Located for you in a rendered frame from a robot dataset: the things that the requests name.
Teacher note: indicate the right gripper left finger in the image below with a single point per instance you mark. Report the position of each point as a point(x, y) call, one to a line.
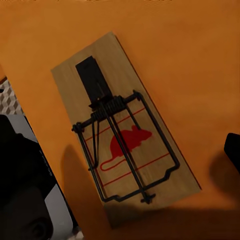
point(12, 149)

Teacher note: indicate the mousetrap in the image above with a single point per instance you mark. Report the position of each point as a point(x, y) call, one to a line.
point(135, 165)

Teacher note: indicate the cabinet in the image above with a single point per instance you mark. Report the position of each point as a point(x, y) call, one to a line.
point(186, 54)

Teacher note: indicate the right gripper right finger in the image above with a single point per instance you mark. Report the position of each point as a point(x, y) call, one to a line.
point(232, 149)

